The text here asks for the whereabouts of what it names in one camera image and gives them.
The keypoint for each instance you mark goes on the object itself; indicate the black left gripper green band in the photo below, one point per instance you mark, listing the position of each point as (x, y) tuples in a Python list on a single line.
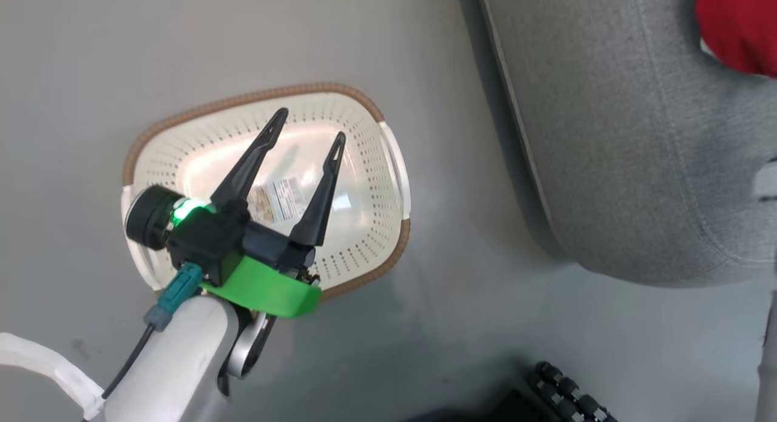
[(261, 282)]

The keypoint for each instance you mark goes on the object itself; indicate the red jacket with white lining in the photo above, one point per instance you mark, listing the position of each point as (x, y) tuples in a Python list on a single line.
[(740, 21)]

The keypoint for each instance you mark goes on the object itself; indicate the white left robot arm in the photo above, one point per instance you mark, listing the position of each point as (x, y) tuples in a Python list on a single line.
[(170, 361)]

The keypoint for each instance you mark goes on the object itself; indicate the grey fabric sofa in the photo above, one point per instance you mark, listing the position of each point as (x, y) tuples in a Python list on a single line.
[(607, 136)]

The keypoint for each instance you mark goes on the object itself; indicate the printed label sticker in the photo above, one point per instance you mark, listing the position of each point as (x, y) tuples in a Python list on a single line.
[(285, 197)]

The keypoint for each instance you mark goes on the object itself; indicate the cream perforated laundry basket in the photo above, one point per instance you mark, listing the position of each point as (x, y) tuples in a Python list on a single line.
[(200, 142)]

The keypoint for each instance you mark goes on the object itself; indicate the black roller wheel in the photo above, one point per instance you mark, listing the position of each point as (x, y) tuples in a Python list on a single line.
[(564, 388)]

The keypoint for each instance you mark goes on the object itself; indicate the black round wrist camera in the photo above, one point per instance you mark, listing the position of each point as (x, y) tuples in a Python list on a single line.
[(149, 218)]

